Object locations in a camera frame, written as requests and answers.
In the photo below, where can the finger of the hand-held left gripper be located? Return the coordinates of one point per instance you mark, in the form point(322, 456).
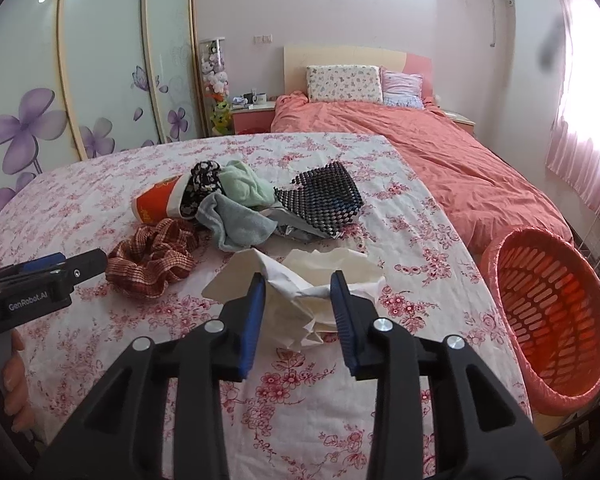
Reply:
point(82, 266)
point(45, 262)

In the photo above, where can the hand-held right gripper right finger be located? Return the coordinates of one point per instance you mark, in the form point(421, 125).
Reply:
point(342, 320)

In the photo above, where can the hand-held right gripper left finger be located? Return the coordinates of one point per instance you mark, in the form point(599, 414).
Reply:
point(252, 320)

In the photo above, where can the white paper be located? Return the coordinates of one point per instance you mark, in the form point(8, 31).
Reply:
point(300, 265)

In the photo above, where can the orange paper cup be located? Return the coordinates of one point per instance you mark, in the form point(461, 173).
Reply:
point(155, 200)

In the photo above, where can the black floral cloth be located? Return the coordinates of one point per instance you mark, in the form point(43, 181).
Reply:
point(202, 180)

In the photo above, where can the orange plastic basket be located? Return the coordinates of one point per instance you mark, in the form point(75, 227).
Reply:
point(545, 310)

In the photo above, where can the person's left hand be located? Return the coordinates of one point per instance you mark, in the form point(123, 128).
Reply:
point(17, 375)

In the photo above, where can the red plaid cloth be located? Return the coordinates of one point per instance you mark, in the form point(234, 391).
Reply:
point(150, 260)

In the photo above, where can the grey blue cloth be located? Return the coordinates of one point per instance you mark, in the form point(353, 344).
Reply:
point(235, 225)

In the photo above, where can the pink floral table cloth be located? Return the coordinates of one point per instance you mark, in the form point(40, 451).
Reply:
point(405, 240)

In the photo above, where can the silver foil wrapper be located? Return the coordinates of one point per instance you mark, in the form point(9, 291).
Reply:
point(290, 225)

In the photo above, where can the light green cloth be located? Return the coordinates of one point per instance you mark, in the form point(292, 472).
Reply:
point(245, 185)

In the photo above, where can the coral bed duvet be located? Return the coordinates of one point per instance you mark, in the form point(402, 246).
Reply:
point(430, 150)

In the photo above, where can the pink nightstand with mugs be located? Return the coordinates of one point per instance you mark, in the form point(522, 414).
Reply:
point(252, 117)

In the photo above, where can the white mug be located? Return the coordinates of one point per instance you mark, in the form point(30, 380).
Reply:
point(260, 97)

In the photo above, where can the clear tube of plush toys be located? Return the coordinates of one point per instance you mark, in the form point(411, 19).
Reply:
point(216, 80)

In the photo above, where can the flower print wardrobe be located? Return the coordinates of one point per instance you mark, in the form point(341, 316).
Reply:
point(105, 35)

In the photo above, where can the floral pillow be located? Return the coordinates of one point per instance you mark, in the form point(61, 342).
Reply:
point(342, 84)

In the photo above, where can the pink striped pillow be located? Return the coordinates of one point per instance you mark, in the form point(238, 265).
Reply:
point(402, 89)

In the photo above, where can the beige and pink headboard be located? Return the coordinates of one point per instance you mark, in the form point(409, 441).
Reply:
point(340, 55)

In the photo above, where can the pink curtain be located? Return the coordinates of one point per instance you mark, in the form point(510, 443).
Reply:
point(585, 135)

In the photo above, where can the wall socket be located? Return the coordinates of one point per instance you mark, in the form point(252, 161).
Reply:
point(263, 38)

